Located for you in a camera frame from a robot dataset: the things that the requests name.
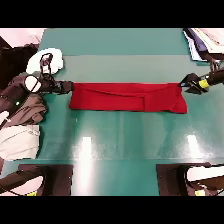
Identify purple garment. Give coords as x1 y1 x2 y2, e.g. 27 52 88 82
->
185 27 214 54

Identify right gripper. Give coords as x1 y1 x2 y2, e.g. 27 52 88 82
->
178 72 211 96

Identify black garment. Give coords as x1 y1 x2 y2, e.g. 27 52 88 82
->
0 43 40 90

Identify red T-shirt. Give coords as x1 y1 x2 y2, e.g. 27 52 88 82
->
68 81 189 115

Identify cream garment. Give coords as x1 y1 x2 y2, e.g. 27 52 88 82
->
199 27 224 55

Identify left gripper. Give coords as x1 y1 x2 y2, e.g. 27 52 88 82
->
54 80 75 96

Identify black cable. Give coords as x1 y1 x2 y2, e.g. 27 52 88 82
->
0 167 46 196

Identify brown garment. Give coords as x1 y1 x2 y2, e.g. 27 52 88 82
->
6 93 48 128

